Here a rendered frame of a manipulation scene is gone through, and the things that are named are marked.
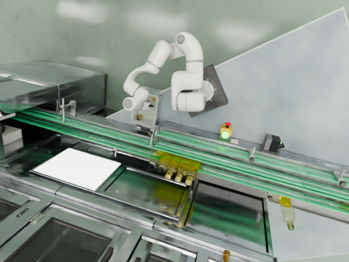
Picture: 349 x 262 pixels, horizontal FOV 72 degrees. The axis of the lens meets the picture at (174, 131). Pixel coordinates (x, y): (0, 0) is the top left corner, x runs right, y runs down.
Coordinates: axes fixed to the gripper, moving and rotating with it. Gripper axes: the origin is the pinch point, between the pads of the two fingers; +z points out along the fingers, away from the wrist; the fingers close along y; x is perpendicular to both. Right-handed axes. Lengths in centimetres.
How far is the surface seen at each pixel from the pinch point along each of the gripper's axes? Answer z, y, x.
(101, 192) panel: -35, -3, -49
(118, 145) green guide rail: -0.6, -13.9, -31.3
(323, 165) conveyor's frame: 4, 111, -11
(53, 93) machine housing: 6, -74, -8
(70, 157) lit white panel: -14, -39, -44
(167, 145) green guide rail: -2.4, 19.8, -22.2
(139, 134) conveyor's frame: 2.0, -1.5, -20.8
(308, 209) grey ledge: 7, 112, -40
